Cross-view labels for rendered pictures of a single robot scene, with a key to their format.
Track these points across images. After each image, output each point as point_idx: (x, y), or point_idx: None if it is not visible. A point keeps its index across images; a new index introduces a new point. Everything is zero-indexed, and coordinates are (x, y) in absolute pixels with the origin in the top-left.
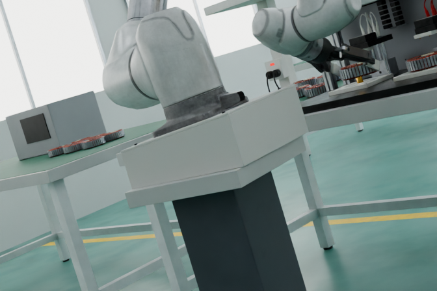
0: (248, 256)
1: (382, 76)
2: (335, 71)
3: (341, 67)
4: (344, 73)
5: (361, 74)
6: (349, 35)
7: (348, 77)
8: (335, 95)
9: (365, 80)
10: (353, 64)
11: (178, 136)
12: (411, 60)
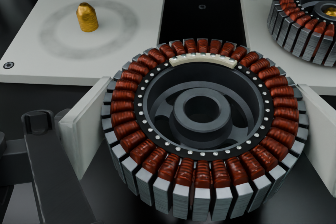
0: None
1: (142, 2)
2: (91, 152)
3: (101, 96)
4: (179, 204)
5: (269, 199)
6: None
7: (198, 219)
8: (32, 108)
9: (91, 4)
10: (152, 65)
11: None
12: (334, 35)
